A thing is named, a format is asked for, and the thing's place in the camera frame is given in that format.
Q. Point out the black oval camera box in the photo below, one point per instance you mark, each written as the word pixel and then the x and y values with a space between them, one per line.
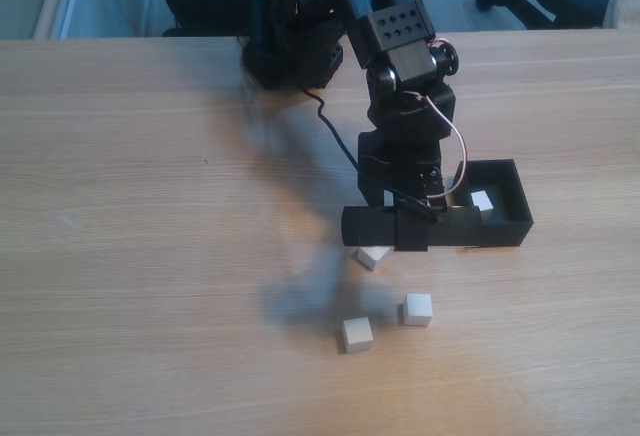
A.
pixel 370 226

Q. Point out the black open box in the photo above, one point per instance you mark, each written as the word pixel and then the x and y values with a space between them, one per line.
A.
pixel 505 233

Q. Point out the white cube block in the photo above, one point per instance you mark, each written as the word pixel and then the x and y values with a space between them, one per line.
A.
pixel 481 200
pixel 357 334
pixel 370 256
pixel 417 308

